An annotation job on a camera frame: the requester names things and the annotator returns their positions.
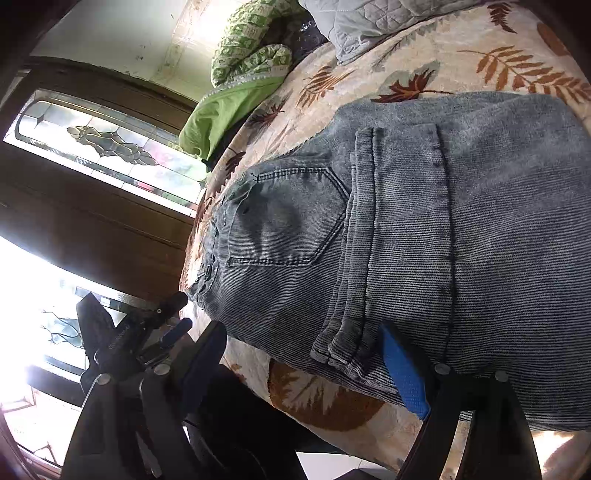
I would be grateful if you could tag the green patterned quilt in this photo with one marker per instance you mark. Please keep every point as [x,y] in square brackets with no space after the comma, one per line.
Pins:
[244,72]

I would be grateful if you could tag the grey quilted pillow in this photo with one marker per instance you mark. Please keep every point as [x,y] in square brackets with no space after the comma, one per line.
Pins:
[356,26]

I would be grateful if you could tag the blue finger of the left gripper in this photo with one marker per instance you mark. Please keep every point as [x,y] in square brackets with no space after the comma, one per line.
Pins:
[176,333]

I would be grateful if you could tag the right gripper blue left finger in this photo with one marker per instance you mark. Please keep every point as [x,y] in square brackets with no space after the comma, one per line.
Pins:
[202,360]

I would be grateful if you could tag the stained glass window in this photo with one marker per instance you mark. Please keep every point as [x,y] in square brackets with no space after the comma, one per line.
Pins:
[110,146]

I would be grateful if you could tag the cream leaf-print fleece blanket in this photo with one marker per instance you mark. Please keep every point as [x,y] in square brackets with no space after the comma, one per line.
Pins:
[497,47]

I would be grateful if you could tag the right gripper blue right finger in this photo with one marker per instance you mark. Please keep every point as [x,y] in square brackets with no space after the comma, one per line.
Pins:
[405,373]

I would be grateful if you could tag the grey-blue denim pants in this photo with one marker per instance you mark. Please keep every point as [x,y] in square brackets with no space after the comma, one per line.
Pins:
[461,222]

